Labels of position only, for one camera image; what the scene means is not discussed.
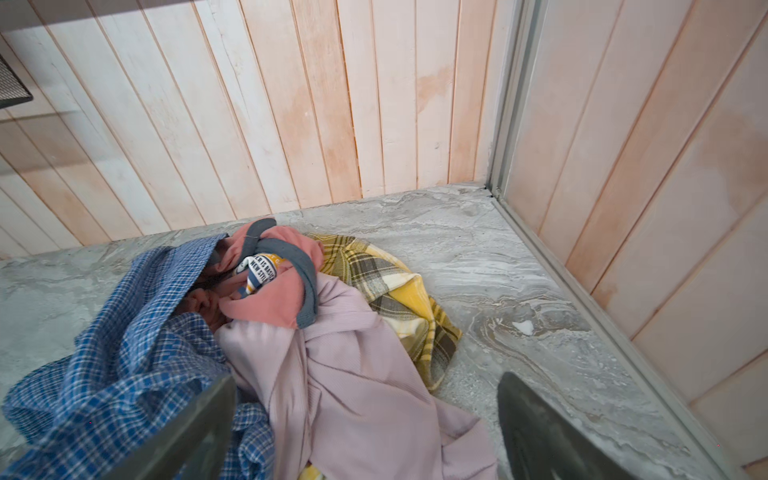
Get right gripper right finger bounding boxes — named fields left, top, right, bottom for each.
left=497, top=372, right=632, bottom=479

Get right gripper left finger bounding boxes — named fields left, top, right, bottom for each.
left=104, top=375, right=236, bottom=479

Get blue checked cloth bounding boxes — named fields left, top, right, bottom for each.
left=0, top=233, right=277, bottom=480

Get mauve pink cloth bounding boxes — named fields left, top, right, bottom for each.
left=215, top=274, right=497, bottom=479

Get yellow plaid cloth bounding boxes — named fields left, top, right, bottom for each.
left=302, top=234, right=473, bottom=479

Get salmon pink grey-trimmed garment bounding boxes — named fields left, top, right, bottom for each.
left=174, top=218, right=324, bottom=331

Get black wire mesh basket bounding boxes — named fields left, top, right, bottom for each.
left=0, top=57, right=34, bottom=109

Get right aluminium corner post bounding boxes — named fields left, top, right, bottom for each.
left=486, top=0, right=548, bottom=198

